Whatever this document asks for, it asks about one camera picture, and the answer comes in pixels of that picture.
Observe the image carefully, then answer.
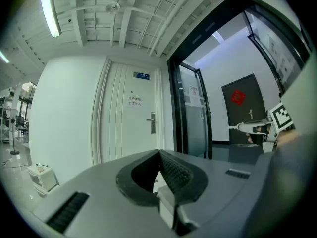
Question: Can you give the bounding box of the black framed glass door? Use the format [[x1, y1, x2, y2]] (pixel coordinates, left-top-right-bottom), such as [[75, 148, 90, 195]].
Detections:
[[172, 61, 213, 160]]

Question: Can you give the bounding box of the white storage shelf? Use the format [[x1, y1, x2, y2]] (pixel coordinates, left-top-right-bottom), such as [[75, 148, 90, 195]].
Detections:
[[0, 95, 13, 144]]

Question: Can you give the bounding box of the dark door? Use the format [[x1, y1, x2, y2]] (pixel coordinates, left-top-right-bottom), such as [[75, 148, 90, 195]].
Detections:
[[220, 73, 267, 146]]

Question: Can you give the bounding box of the white box appliance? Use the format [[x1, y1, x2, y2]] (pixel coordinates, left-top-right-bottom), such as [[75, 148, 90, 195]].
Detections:
[[26, 163, 60, 198]]

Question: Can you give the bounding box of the round white ceiling detector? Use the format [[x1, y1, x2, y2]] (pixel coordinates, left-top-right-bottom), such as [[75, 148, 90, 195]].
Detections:
[[105, 1, 121, 15]]

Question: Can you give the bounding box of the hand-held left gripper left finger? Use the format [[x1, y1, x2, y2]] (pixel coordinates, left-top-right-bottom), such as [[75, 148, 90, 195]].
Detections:
[[115, 149, 161, 207]]

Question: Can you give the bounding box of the blue door sign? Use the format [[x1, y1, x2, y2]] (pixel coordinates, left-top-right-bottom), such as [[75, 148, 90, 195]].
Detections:
[[133, 71, 150, 80]]

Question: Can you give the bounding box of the black office chair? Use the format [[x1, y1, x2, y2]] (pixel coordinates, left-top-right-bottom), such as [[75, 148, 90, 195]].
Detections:
[[15, 115, 29, 141]]

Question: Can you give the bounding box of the paper notice with red symbol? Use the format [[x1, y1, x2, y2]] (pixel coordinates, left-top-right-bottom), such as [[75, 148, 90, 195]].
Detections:
[[188, 84, 200, 107]]

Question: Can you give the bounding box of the white ceiling pipe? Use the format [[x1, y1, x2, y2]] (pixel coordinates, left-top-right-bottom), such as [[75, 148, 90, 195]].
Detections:
[[148, 0, 193, 57]]

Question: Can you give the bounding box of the black framed glass partition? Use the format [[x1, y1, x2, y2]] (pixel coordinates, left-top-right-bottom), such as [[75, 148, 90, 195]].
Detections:
[[243, 4, 311, 97]]

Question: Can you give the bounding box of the black standing fan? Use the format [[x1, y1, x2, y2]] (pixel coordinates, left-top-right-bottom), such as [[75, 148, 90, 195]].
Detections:
[[5, 109, 21, 156]]

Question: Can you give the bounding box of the person's right hand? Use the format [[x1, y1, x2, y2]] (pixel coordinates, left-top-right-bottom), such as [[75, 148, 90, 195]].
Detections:
[[247, 125, 270, 145]]

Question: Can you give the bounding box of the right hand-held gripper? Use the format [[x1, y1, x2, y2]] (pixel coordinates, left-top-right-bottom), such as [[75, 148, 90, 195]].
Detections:
[[236, 102, 297, 153]]

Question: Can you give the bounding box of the silver door lock with handle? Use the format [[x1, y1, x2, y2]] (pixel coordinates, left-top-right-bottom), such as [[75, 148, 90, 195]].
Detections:
[[146, 112, 157, 135]]

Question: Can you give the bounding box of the red square door decoration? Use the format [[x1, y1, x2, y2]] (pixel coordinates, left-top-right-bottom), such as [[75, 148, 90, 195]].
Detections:
[[230, 89, 247, 107]]

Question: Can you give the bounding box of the white door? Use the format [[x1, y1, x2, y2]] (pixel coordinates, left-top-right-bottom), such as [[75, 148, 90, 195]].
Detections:
[[90, 58, 166, 166]]

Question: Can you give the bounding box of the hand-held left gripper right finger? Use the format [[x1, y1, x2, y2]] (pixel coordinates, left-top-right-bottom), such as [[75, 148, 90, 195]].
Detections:
[[158, 149, 209, 237]]

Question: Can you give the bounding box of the white paper notice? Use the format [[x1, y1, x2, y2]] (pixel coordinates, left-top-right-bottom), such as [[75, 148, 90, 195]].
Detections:
[[126, 95, 143, 108]]

